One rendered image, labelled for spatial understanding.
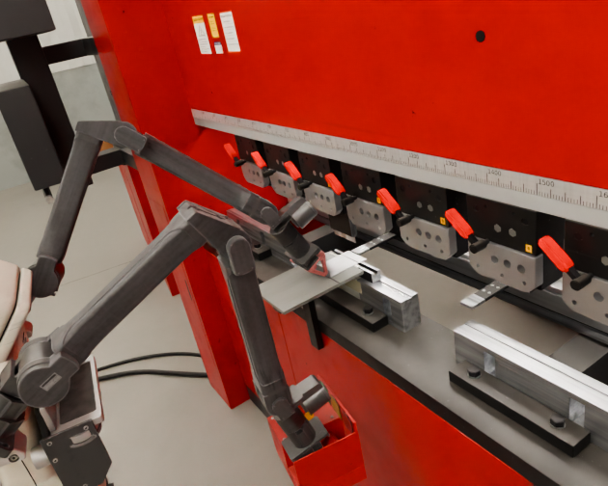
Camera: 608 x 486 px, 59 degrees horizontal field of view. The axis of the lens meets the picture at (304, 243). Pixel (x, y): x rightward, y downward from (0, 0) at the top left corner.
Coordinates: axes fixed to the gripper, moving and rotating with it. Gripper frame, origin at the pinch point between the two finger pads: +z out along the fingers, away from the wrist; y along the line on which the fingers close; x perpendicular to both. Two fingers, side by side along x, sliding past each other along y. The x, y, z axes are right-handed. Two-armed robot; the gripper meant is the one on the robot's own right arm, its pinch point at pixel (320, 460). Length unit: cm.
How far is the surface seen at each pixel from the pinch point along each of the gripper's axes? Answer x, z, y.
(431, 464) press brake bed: -8.5, 14.8, 21.2
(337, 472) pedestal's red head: -4.7, 1.4, 1.6
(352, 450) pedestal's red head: -4.8, -1.4, 7.3
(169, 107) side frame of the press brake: 119, -65, 24
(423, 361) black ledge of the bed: 0.0, -5.7, 33.2
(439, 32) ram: -9, -75, 59
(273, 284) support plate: 38.4, -23.9, 15.5
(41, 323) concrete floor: 280, 42, -115
